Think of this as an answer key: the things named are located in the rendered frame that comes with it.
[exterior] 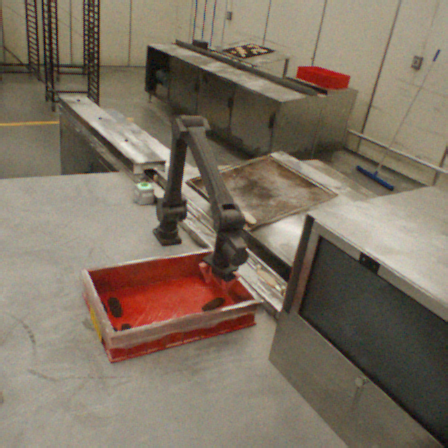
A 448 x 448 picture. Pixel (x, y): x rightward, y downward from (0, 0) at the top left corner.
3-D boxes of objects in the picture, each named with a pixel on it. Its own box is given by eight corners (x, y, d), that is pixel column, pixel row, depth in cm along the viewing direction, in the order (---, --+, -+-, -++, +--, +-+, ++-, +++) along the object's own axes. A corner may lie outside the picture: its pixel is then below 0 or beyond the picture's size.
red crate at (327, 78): (294, 77, 528) (297, 66, 522) (315, 77, 549) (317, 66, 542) (328, 88, 494) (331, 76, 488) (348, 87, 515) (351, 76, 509)
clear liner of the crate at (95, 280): (77, 293, 145) (77, 267, 140) (212, 267, 167) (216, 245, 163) (107, 368, 120) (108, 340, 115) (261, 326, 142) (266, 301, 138)
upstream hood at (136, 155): (58, 106, 313) (58, 93, 309) (84, 105, 323) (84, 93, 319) (133, 177, 225) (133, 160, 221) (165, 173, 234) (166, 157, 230)
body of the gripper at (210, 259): (225, 279, 137) (229, 258, 133) (201, 263, 142) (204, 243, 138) (239, 271, 141) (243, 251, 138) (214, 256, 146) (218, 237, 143)
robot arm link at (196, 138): (200, 126, 156) (171, 126, 152) (205, 114, 152) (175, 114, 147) (244, 230, 136) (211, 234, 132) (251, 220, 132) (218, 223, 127)
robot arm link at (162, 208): (193, 105, 160) (166, 105, 155) (209, 119, 150) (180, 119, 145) (178, 213, 183) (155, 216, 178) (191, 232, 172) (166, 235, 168)
